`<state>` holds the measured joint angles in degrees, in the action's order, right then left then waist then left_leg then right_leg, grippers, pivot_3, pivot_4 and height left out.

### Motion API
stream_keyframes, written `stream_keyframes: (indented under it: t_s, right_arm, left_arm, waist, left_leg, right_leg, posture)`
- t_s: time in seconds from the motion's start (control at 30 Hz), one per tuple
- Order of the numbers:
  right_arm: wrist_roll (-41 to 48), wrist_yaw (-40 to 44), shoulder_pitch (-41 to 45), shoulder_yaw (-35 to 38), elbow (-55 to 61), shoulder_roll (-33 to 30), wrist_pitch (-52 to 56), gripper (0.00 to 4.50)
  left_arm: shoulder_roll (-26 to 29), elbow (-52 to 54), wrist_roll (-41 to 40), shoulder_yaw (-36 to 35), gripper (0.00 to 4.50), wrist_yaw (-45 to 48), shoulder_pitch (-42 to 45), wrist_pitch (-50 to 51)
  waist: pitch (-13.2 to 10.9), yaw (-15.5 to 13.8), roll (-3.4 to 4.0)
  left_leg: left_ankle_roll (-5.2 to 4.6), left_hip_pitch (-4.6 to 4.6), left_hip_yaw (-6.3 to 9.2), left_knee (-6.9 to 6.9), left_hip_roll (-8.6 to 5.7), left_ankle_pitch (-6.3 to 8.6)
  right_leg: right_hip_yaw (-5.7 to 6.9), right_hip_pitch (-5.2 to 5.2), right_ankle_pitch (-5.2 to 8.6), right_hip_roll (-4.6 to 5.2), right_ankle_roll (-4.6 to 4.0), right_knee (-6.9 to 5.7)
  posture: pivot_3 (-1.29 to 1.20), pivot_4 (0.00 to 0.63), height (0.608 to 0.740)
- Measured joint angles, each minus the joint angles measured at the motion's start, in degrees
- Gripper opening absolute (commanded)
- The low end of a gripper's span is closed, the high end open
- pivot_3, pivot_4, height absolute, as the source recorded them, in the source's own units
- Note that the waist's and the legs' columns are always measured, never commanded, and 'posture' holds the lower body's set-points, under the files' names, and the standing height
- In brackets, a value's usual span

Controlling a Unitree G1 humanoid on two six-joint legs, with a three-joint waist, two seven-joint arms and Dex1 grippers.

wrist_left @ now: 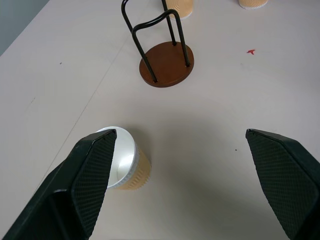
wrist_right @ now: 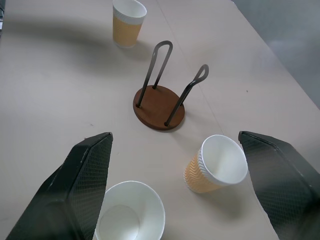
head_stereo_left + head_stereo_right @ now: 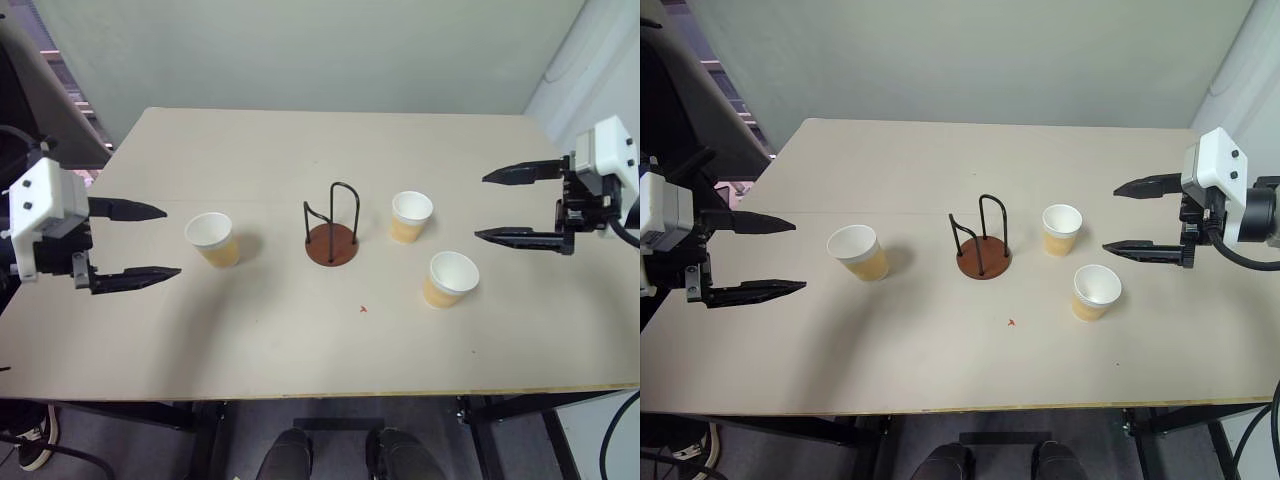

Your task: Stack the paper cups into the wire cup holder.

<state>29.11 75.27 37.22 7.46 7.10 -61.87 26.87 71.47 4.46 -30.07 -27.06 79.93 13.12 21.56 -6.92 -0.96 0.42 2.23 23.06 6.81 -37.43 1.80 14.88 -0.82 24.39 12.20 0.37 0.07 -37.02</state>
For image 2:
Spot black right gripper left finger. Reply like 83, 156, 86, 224
5, 131, 114, 240

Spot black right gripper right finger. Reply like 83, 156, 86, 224
238, 130, 320, 240

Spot white paper cup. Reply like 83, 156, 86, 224
93, 180, 166, 240

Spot orange ripple paper cup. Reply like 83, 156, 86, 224
112, 0, 148, 49
183, 134, 249, 194

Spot wooden cup holder metal loops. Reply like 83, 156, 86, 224
132, 40, 210, 132

